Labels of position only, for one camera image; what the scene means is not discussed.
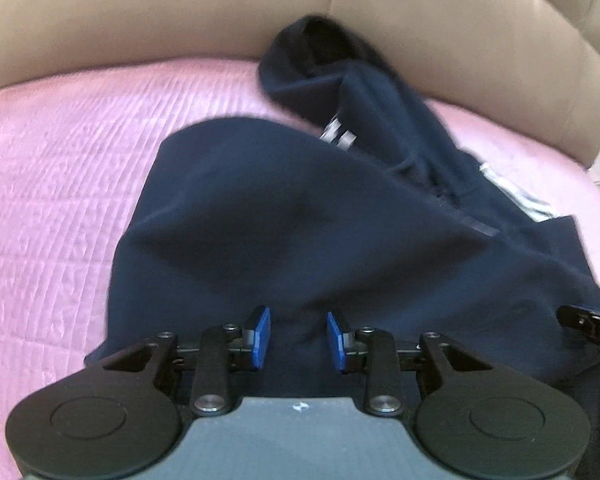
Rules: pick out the pink quilted bedspread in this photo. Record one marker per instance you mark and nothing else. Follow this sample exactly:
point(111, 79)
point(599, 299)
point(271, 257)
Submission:
point(55, 200)

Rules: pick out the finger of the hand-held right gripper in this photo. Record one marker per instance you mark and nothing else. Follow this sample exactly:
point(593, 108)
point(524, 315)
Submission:
point(592, 327)

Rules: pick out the navy hoodie with white stripes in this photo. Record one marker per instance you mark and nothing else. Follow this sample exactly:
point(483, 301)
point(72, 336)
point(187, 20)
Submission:
point(290, 220)

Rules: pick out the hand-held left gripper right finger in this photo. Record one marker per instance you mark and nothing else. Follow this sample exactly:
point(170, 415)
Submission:
point(336, 342)

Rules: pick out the beige padded headboard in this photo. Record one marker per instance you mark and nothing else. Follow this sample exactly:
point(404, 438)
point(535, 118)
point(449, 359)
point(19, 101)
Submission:
point(170, 15)

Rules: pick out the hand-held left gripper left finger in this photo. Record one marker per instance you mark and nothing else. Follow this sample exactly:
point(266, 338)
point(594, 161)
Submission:
point(261, 340)

